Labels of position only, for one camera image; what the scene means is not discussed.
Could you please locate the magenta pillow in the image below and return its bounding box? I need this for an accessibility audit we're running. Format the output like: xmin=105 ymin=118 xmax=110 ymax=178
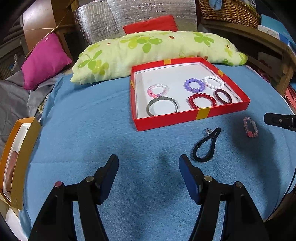
xmin=21 ymin=33 xmax=73 ymax=91

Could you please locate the black hair tie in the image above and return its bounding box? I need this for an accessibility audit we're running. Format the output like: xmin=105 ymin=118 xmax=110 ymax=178
xmin=192 ymin=127 xmax=221 ymax=162

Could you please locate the red cushion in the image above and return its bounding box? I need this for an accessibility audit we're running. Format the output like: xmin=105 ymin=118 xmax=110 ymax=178
xmin=122 ymin=15 xmax=178 ymax=35

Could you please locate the wicker basket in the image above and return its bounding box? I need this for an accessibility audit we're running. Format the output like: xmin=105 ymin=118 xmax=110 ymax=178
xmin=198 ymin=0 xmax=262 ymax=29

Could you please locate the maroon bangle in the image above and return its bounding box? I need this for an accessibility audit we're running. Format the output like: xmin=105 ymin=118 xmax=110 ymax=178
xmin=215 ymin=89 xmax=232 ymax=105

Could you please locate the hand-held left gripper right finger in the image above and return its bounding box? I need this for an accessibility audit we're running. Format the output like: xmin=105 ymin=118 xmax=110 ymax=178
xmin=179 ymin=154 xmax=270 ymax=241

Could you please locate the grey green bangle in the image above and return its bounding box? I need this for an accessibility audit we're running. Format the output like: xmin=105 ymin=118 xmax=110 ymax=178
xmin=147 ymin=97 xmax=179 ymax=117

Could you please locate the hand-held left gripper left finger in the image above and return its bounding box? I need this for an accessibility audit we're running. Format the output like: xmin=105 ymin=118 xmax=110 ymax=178
xmin=29 ymin=154 xmax=119 ymax=241

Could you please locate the brown wooden panel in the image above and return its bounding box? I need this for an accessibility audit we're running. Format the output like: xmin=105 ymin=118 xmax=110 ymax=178
xmin=22 ymin=0 xmax=77 ymax=56

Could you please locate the red bead bracelet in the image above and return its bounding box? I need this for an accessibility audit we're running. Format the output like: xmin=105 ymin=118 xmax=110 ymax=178
xmin=188 ymin=93 xmax=218 ymax=110

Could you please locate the blue cardboard box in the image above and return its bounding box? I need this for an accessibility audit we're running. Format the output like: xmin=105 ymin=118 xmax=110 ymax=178
xmin=261 ymin=14 xmax=292 ymax=44

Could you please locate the pink white bead bracelet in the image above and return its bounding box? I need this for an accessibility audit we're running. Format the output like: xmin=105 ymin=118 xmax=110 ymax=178
xmin=147 ymin=83 xmax=169 ymax=98

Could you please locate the pink flower bead bracelet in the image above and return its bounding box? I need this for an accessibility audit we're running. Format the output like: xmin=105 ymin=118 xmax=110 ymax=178
xmin=243 ymin=116 xmax=259 ymax=138

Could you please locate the red cardboard box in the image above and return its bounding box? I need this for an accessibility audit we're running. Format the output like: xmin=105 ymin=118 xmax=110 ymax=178
xmin=130 ymin=57 xmax=250 ymax=132

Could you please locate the orange cardboard box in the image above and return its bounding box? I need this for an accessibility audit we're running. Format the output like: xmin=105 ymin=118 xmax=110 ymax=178
xmin=0 ymin=117 xmax=42 ymax=211

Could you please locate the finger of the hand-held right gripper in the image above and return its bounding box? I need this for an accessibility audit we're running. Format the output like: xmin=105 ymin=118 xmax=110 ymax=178
xmin=264 ymin=113 xmax=296 ymax=132

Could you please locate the white patterned box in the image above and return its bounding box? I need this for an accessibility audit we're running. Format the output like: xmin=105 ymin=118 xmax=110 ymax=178
xmin=257 ymin=24 xmax=281 ymax=39

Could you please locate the grey cloth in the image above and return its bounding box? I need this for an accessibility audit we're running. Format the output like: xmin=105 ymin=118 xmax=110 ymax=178
xmin=0 ymin=70 xmax=58 ymax=151

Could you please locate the green floral pillow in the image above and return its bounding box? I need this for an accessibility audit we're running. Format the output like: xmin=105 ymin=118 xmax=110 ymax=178
xmin=70 ymin=30 xmax=248 ymax=85

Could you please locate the wooden shelf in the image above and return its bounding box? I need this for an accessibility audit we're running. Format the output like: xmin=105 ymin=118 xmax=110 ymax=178
xmin=200 ymin=20 xmax=296 ymax=93

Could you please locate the blue cloth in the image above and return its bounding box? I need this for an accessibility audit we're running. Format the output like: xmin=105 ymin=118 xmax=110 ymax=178
xmin=209 ymin=0 xmax=223 ymax=11

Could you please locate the purple bead bracelet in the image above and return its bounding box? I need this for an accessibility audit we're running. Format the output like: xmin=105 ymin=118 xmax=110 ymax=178
xmin=184 ymin=79 xmax=205 ymax=92

